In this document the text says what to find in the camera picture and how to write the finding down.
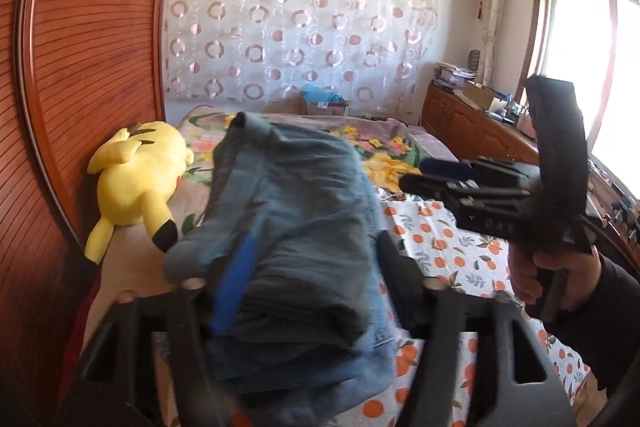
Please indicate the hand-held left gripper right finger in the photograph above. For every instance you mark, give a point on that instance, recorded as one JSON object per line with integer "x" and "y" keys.
{"x": 400, "y": 287}

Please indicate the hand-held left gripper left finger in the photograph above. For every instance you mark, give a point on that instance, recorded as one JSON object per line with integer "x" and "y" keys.
{"x": 230, "y": 287}

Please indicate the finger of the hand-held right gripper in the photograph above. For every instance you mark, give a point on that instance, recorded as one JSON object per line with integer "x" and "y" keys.
{"x": 425, "y": 184}
{"x": 442, "y": 168}

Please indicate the grey-blue sweater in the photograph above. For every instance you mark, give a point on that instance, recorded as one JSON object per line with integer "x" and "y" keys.
{"x": 300, "y": 207}

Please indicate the person's right forearm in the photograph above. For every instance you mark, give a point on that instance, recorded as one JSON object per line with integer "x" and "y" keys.
{"x": 615, "y": 322}

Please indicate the person's right hand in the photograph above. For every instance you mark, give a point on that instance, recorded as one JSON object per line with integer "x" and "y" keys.
{"x": 580, "y": 272}

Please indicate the long wooden cabinet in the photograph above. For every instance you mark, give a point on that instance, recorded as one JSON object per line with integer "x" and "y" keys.
{"x": 460, "y": 127}

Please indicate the floral blanket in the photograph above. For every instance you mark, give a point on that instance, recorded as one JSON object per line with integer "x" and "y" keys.
{"x": 390, "y": 147}

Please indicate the orange fruit print sheet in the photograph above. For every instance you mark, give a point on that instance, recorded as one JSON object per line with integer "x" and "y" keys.
{"x": 450, "y": 257}

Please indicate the open cardboard box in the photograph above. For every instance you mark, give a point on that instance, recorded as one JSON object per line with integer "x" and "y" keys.
{"x": 480, "y": 96}

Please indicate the stack of papers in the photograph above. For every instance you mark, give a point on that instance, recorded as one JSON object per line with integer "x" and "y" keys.
{"x": 452, "y": 76}

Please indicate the dark oval object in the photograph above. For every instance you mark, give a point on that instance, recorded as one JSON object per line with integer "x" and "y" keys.
{"x": 474, "y": 61}

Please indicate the blue jeans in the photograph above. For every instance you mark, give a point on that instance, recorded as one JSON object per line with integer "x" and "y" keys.
{"x": 310, "y": 372}

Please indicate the small cardboard box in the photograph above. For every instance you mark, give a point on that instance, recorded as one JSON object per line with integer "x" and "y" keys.
{"x": 325, "y": 108}

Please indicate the yellow plush toy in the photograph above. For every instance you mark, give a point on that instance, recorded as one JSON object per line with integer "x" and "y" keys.
{"x": 130, "y": 177}

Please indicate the window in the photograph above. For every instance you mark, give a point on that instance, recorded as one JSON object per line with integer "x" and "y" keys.
{"x": 600, "y": 82}

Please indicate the white window curtain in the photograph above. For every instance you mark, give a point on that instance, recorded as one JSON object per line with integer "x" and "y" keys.
{"x": 492, "y": 7}

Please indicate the circle-patterned sheer curtain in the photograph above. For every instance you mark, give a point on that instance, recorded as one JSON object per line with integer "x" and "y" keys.
{"x": 300, "y": 32}

